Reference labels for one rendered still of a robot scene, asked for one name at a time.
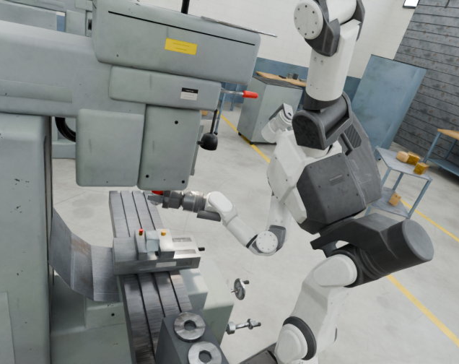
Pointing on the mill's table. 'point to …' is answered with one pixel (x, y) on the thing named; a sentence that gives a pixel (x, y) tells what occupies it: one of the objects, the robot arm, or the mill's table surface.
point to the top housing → (172, 42)
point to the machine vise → (190, 260)
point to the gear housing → (163, 89)
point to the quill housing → (167, 147)
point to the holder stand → (188, 341)
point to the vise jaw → (167, 250)
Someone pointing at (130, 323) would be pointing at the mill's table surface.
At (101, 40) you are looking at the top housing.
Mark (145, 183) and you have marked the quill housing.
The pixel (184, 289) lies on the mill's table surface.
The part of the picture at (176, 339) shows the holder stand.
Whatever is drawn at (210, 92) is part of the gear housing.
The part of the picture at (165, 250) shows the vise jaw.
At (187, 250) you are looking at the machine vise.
